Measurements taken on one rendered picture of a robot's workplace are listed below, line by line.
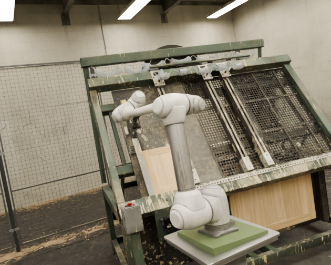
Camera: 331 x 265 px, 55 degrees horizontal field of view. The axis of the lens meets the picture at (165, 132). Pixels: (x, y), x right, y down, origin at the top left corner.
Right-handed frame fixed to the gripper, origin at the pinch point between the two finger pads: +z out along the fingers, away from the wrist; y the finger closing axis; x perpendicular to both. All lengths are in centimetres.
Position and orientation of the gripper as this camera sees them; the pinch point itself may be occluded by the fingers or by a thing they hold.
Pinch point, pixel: (134, 125)
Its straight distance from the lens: 260.5
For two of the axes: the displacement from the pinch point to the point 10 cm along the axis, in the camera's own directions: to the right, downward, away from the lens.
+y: 3.0, 8.2, -4.8
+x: 9.4, -1.7, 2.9
